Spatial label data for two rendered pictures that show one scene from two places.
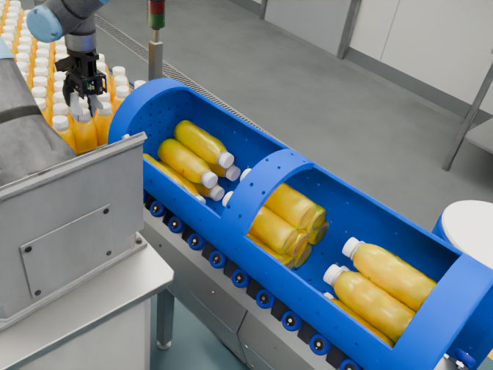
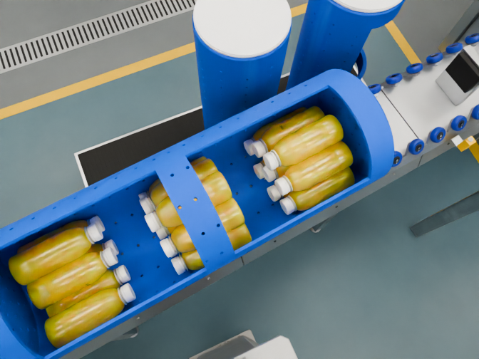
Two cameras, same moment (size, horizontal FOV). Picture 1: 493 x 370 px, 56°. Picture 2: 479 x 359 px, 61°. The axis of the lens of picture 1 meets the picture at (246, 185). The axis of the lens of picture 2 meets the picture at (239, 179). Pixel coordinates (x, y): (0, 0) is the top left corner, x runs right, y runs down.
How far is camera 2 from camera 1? 0.67 m
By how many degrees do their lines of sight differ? 49
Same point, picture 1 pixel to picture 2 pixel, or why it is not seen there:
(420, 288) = (336, 132)
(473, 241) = (245, 39)
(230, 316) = (232, 268)
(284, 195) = not seen: hidden behind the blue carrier
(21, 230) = not seen: outside the picture
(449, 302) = (376, 127)
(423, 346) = (385, 159)
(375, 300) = (325, 168)
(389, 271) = (313, 146)
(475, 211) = (209, 13)
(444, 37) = not seen: outside the picture
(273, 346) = (272, 242)
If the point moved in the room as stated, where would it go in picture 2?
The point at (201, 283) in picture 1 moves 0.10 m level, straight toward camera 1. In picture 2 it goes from (194, 285) to (231, 298)
